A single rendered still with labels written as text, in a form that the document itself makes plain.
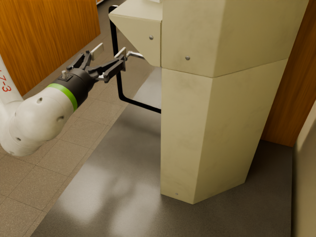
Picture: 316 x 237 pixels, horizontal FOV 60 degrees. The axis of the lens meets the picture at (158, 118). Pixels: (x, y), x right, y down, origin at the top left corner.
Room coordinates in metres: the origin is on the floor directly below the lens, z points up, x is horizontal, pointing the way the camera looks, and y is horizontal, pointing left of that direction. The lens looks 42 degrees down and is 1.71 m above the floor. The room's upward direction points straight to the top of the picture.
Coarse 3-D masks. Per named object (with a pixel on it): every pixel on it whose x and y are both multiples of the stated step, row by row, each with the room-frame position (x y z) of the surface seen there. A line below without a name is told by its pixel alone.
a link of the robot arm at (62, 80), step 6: (60, 78) 0.59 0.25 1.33; (66, 78) 0.59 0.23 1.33; (72, 78) 0.59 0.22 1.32; (78, 78) 0.60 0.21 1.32; (60, 84) 0.56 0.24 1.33; (66, 84) 0.57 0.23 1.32; (72, 84) 0.57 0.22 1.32; (78, 84) 0.58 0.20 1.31; (84, 84) 0.60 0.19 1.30; (72, 90) 0.56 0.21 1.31; (78, 90) 0.57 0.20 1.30; (84, 90) 0.59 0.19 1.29; (78, 96) 0.56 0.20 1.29; (84, 96) 0.58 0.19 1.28; (78, 102) 0.55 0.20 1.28
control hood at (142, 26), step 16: (128, 0) 0.62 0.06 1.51; (144, 0) 0.62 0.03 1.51; (112, 16) 0.54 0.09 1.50; (128, 16) 0.53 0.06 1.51; (144, 16) 0.53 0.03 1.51; (160, 16) 0.53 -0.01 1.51; (128, 32) 0.53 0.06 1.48; (144, 32) 0.52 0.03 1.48; (160, 32) 0.51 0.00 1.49; (144, 48) 0.52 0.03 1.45; (160, 48) 0.51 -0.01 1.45; (160, 64) 0.51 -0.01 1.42
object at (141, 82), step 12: (120, 36) 0.92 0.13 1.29; (120, 48) 0.92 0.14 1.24; (132, 48) 0.90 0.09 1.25; (132, 60) 0.90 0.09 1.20; (144, 60) 0.88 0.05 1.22; (132, 72) 0.90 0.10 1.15; (144, 72) 0.88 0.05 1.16; (156, 72) 0.85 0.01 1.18; (132, 84) 0.90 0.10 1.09; (144, 84) 0.88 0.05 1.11; (156, 84) 0.85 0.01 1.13; (132, 96) 0.91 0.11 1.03; (144, 96) 0.88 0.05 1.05; (156, 96) 0.85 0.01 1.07
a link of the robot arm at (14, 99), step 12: (0, 60) 0.65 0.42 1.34; (0, 72) 0.61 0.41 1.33; (0, 84) 0.58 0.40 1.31; (12, 84) 0.61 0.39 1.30; (0, 96) 0.56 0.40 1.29; (12, 96) 0.57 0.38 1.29; (0, 108) 0.53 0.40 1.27; (12, 108) 0.54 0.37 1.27; (0, 120) 0.51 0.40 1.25; (0, 132) 0.49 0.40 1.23; (12, 144) 0.46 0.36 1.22
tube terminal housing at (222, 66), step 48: (192, 0) 0.48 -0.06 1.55; (240, 0) 0.48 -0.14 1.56; (288, 0) 0.52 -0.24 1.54; (192, 48) 0.48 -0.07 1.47; (240, 48) 0.49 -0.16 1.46; (288, 48) 0.54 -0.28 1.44; (192, 96) 0.48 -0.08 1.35; (240, 96) 0.50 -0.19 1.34; (192, 144) 0.47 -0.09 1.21; (240, 144) 0.52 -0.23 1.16; (192, 192) 0.47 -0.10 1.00
